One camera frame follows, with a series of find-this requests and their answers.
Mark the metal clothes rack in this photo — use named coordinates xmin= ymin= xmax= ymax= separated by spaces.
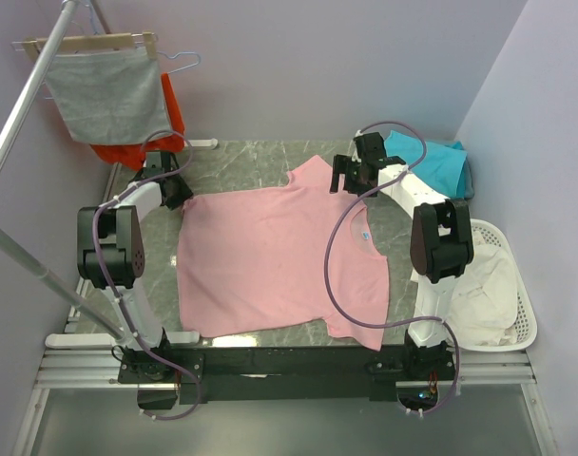
xmin=0 ymin=0 xmax=219 ymax=352

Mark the white laundry basket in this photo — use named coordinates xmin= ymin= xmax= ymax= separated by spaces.
xmin=453 ymin=218 xmax=540 ymax=352

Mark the pink t shirt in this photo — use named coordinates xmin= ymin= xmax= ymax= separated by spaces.
xmin=176 ymin=157 xmax=390 ymax=350

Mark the black base beam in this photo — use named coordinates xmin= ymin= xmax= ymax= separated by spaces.
xmin=118 ymin=345 xmax=456 ymax=405

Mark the orange hanging garment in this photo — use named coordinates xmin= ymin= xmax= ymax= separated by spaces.
xmin=90 ymin=73 xmax=185 ymax=171

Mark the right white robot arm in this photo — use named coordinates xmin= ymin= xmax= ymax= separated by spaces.
xmin=330 ymin=131 xmax=474 ymax=379

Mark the blue wire hanger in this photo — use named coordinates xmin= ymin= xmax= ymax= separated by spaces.
xmin=41 ymin=0 xmax=202 ymax=101

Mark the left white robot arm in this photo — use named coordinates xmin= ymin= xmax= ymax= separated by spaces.
xmin=77 ymin=151 xmax=193 ymax=382

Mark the white garment in basket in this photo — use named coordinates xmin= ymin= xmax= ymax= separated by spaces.
xmin=410 ymin=222 xmax=521 ymax=347

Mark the grey hanging cloth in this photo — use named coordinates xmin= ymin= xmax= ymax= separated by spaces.
xmin=45 ymin=47 xmax=162 ymax=144

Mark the wooden clip hanger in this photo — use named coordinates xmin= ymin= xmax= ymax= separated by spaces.
xmin=11 ymin=31 xmax=158 ymax=62

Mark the folded teal t shirt stack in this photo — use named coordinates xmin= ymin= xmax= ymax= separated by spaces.
xmin=384 ymin=131 xmax=474 ymax=200

